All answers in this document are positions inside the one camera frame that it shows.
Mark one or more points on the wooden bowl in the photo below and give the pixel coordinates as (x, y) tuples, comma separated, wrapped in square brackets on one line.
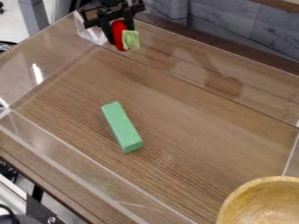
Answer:
[(263, 201)]

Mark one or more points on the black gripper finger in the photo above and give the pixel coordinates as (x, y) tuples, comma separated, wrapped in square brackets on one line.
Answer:
[(104, 24), (129, 22)]

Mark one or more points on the clear acrylic enclosure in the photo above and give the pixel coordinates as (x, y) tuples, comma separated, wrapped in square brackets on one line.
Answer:
[(213, 106)]

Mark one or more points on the red plush strawberry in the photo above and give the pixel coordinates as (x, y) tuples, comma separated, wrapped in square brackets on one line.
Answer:
[(125, 39)]

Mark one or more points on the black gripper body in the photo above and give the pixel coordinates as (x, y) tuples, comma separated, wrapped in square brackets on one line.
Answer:
[(109, 8)]

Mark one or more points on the black metal bracket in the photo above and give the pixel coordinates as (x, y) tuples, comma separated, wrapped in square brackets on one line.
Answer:
[(37, 214)]

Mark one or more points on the green rectangular block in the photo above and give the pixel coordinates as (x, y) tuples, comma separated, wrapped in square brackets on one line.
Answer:
[(122, 129)]

